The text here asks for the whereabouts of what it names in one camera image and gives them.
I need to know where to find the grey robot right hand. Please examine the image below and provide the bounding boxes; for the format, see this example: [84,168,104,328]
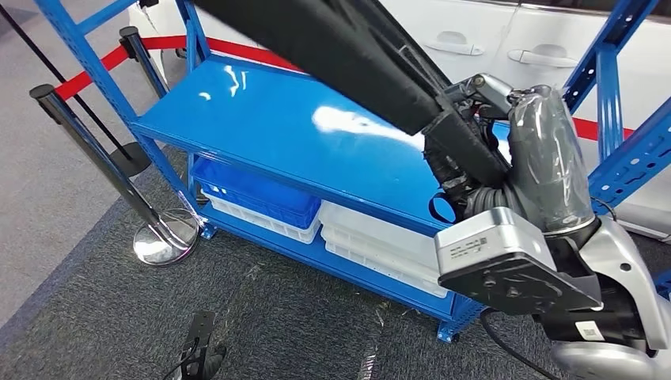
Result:
[440,73,597,234]

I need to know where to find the black plastic frame part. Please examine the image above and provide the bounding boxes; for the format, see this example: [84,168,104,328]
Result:
[191,0,510,187]

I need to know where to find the blue metal shelf rack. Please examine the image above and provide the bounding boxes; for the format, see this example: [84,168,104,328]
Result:
[33,0,671,344]

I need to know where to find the white car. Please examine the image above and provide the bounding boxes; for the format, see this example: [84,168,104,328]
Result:
[128,0,671,242]

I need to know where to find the white plastic tray stack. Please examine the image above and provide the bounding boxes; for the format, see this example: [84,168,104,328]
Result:
[318,200,449,299]

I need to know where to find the white slatted plastic crate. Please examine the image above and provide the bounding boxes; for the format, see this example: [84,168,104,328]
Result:
[201,191,322,245]

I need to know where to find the blue plastic bin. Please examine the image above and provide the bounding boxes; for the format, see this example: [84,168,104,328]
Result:
[191,157,322,230]

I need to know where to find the red barrier belt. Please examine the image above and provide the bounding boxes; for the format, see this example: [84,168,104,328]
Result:
[55,46,130,101]
[141,35,635,142]

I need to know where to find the thin black pole stand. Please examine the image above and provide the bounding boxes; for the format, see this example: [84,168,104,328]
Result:
[0,2,153,178]

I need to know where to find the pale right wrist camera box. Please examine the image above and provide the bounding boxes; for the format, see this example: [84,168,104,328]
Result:
[434,206,558,277]

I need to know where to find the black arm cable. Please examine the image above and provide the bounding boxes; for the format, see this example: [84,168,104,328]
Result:
[480,309,562,380]

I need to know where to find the black bracket with cable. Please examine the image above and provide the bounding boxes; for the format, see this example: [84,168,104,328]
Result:
[162,310,227,380]

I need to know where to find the chrome stanchion post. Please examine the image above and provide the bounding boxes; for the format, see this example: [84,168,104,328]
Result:
[119,26,170,98]
[29,83,200,266]

